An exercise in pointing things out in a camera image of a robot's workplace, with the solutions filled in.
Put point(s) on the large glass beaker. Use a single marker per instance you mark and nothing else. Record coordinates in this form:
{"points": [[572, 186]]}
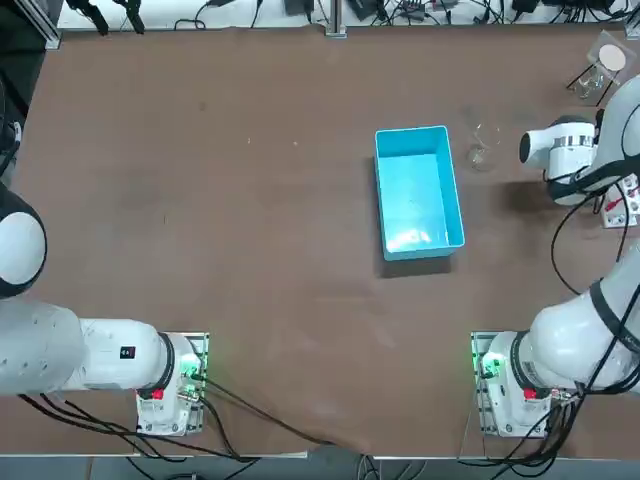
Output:
{"points": [[480, 157]]}

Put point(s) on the blue plastic bin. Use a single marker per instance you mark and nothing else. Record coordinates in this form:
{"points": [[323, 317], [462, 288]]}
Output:
{"points": [[415, 200]]}

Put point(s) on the aluminium frame post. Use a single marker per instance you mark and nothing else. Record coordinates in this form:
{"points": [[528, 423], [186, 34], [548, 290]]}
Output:
{"points": [[42, 30], [336, 20], [633, 20]]}

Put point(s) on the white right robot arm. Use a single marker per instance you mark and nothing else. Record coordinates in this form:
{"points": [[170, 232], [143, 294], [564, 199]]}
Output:
{"points": [[565, 345]]}

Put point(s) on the white test tube rack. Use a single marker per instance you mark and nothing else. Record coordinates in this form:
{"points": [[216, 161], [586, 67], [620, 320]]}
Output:
{"points": [[617, 217]]}

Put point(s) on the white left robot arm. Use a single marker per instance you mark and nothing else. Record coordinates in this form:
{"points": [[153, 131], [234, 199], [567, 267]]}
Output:
{"points": [[110, 355]]}

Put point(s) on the large black power brick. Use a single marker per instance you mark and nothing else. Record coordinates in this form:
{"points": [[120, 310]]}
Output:
{"points": [[299, 6], [365, 9]]}

